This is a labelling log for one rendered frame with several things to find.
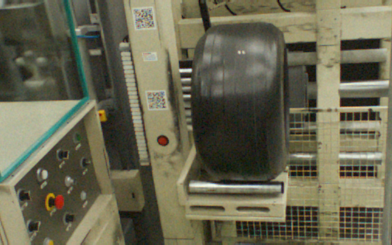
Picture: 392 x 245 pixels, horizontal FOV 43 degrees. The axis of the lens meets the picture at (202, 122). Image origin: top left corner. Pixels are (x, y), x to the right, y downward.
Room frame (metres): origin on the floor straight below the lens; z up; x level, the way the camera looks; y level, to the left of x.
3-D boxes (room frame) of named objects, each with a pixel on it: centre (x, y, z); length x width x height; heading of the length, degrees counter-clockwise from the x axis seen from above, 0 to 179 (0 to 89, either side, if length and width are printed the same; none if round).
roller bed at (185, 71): (2.09, 0.01, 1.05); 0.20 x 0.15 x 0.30; 76
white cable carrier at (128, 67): (1.70, 0.23, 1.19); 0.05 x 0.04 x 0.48; 166
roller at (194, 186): (1.53, -0.09, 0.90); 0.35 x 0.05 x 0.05; 76
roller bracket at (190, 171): (1.71, 0.06, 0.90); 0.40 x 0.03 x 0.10; 166
